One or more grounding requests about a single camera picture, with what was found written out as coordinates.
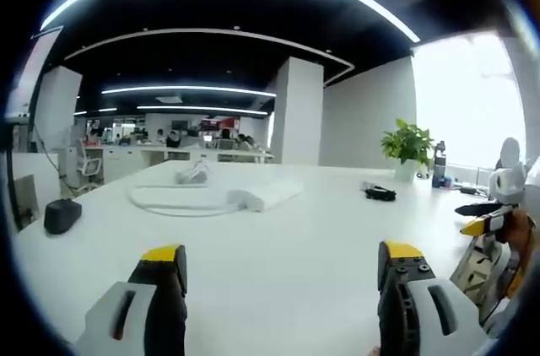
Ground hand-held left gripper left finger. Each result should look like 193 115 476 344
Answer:
73 244 189 356

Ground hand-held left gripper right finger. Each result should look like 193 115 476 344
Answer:
376 240 483 356

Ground white power strip cable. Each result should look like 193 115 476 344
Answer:
127 181 262 218

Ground white power strip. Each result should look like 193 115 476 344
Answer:
242 173 305 213

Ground white desk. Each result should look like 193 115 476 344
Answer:
11 159 531 356

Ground short ceiling light strip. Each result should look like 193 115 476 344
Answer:
39 0 102 31

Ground person's right hand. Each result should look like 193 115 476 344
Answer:
505 208 537 302

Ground dark water bottle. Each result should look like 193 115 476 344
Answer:
431 139 449 188

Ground green plant in white pot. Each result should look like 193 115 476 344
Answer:
381 118 436 183

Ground bright window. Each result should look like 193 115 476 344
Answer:
411 30 527 172

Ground black pouch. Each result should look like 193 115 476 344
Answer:
43 198 84 236

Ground row of white office desks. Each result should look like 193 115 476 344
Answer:
82 143 275 165

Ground white office chair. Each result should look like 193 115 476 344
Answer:
74 138 105 188

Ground black strap bundle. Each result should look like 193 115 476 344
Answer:
363 186 398 202

